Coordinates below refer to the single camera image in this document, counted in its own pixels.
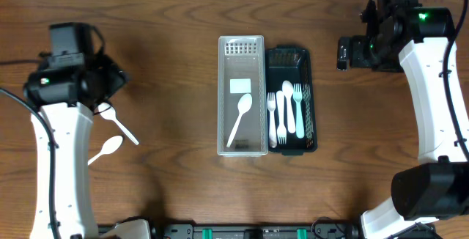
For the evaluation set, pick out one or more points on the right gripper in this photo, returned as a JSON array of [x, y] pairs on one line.
[[344, 53]]

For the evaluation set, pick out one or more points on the pale green fork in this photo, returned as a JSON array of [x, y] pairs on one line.
[[298, 96]]

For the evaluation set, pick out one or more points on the white spoon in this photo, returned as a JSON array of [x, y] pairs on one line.
[[108, 112], [243, 106], [288, 90], [109, 146]]

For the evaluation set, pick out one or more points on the white fork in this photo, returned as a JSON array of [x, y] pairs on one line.
[[271, 107], [281, 130]]

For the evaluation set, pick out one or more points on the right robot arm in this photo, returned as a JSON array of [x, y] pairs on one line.
[[403, 36]]

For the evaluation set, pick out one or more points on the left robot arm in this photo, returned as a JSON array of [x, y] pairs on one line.
[[64, 93]]

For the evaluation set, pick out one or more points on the black plastic basket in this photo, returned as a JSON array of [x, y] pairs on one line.
[[293, 64]]

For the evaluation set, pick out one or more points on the white label sticker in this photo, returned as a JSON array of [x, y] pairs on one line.
[[240, 86]]

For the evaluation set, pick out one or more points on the clear plastic basket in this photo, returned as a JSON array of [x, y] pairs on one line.
[[242, 57]]

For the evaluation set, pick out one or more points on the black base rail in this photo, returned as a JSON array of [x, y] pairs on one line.
[[143, 228]]

